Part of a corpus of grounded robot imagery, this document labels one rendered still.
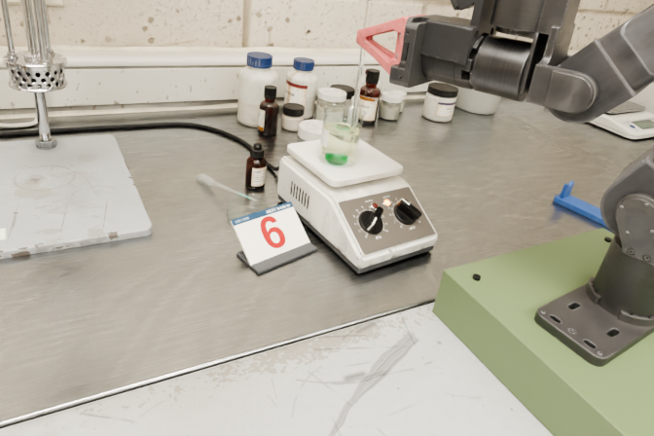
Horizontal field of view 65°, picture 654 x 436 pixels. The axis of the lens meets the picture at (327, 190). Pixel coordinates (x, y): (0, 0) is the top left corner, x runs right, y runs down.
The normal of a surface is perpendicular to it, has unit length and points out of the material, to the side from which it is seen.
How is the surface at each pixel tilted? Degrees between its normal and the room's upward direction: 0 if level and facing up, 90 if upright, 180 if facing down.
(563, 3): 91
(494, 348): 90
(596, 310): 1
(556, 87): 91
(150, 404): 0
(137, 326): 0
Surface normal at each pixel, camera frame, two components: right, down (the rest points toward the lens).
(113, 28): 0.47, 0.47
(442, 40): -0.61, 0.30
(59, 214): 0.13, -0.87
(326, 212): -0.82, 0.17
